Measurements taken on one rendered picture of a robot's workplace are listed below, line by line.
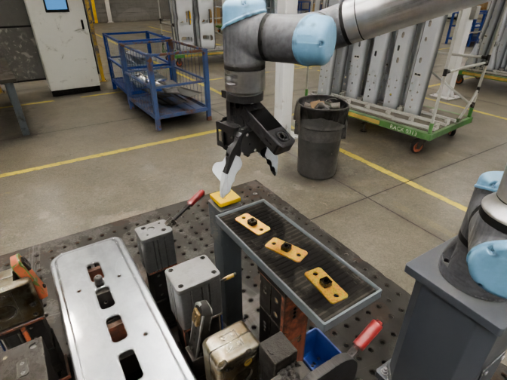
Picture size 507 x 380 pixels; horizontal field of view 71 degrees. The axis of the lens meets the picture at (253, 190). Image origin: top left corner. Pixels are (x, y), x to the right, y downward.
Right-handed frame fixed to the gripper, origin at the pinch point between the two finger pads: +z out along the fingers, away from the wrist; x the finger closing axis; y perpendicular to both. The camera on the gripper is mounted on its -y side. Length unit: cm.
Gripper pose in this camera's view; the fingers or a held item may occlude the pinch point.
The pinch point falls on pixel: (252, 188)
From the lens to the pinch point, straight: 75.3
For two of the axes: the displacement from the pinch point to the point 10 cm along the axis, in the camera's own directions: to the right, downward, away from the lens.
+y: -6.6, -3.7, 6.5
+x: -7.5, 3.3, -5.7
